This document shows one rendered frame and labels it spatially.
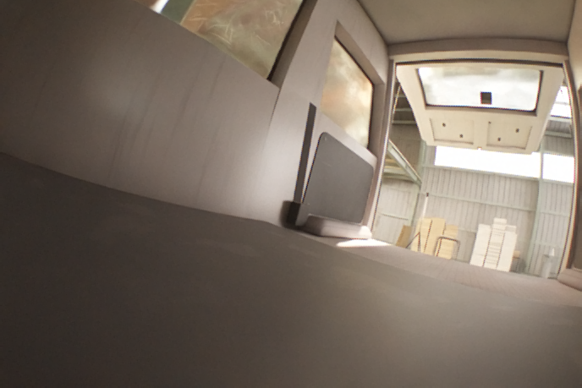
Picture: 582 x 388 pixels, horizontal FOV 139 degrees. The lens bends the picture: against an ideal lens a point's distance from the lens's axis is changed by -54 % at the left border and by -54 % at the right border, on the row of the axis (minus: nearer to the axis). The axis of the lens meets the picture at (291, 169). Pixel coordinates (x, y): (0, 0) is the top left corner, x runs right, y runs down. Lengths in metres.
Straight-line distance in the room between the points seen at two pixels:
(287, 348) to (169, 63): 0.62
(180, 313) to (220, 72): 0.63
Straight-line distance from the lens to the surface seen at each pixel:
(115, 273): 0.20
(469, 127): 2.43
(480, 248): 6.34
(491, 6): 1.43
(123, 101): 0.60
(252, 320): 0.18
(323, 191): 1.05
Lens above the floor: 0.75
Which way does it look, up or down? 7 degrees up
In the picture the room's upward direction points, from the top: 15 degrees clockwise
